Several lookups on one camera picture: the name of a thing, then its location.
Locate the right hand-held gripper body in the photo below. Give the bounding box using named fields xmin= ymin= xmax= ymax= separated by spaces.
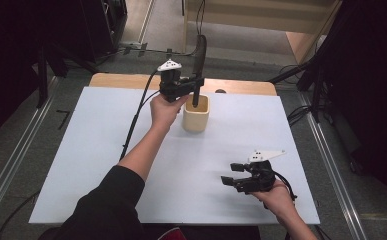
xmin=232 ymin=149 xmax=286 ymax=195

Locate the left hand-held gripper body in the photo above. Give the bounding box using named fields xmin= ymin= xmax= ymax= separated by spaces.
xmin=156 ymin=59 xmax=195 ymax=103

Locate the dark brush with chrome end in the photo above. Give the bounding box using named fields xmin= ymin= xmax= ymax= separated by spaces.
xmin=191 ymin=34 xmax=208 ymax=108

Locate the beige square cup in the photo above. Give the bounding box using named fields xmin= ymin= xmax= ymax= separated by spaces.
xmin=182 ymin=94 xmax=211 ymax=133

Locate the person's left hand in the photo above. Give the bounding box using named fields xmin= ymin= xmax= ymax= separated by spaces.
xmin=149 ymin=94 xmax=190 ymax=133

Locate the person's right hand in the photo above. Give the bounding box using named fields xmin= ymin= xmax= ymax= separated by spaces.
xmin=249 ymin=179 xmax=298 ymax=222

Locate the wooden table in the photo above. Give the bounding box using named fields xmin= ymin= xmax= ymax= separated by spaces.
xmin=89 ymin=72 xmax=278 ymax=97

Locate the person's red and black clothing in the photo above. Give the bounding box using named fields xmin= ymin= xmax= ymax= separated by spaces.
xmin=156 ymin=227 xmax=189 ymax=240

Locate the beige wooden partition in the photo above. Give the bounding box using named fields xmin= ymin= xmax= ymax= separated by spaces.
xmin=182 ymin=0 xmax=343 ymax=65

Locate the black metal stand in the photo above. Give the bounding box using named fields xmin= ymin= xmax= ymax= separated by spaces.
xmin=35 ymin=43 xmax=99 ymax=109
xmin=297 ymin=56 xmax=329 ymax=124

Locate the black sleeve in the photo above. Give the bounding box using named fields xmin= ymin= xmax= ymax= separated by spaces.
xmin=52 ymin=164 xmax=146 ymax=240

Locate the black curtain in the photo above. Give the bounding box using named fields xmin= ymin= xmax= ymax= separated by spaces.
xmin=310 ymin=0 xmax=387 ymax=221
xmin=0 ymin=0 xmax=129 ymax=151

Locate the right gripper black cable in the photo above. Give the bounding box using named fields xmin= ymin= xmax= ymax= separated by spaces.
xmin=273 ymin=170 xmax=298 ymax=202

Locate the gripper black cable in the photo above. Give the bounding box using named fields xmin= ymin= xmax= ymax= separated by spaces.
xmin=119 ymin=69 xmax=163 ymax=162
xmin=273 ymin=170 xmax=298 ymax=202

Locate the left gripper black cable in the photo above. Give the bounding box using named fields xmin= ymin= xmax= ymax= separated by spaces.
xmin=119 ymin=69 xmax=163 ymax=162

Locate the black hanging cable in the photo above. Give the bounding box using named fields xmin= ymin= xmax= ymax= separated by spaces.
xmin=195 ymin=0 xmax=206 ymax=36

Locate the black floor cable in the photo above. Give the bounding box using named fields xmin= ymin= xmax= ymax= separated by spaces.
xmin=0 ymin=189 xmax=41 ymax=240
xmin=285 ymin=104 xmax=313 ymax=128
xmin=268 ymin=63 xmax=310 ymax=85

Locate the metal floor rail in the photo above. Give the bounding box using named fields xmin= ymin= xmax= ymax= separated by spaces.
xmin=297 ymin=91 xmax=369 ymax=240
xmin=0 ymin=76 xmax=60 ymax=228

